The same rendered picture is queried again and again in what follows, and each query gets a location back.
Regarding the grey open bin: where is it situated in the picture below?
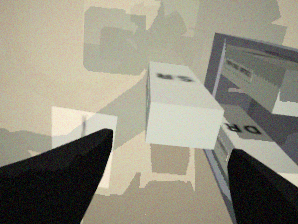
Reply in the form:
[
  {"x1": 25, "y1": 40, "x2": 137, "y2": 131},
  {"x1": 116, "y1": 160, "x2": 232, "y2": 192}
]
[{"x1": 204, "y1": 32, "x2": 298, "y2": 224}]

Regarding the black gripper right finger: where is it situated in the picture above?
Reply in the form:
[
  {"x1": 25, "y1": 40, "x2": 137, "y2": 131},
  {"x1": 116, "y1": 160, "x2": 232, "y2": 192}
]
[{"x1": 227, "y1": 148, "x2": 298, "y2": 224}]

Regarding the cream rectangular box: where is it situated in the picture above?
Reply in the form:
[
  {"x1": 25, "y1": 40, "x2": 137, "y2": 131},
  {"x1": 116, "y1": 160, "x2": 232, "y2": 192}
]
[{"x1": 214, "y1": 103, "x2": 298, "y2": 186}]

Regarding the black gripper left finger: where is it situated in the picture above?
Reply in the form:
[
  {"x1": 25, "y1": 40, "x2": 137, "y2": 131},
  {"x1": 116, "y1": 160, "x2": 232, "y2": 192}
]
[{"x1": 0, "y1": 128, "x2": 114, "y2": 224}]

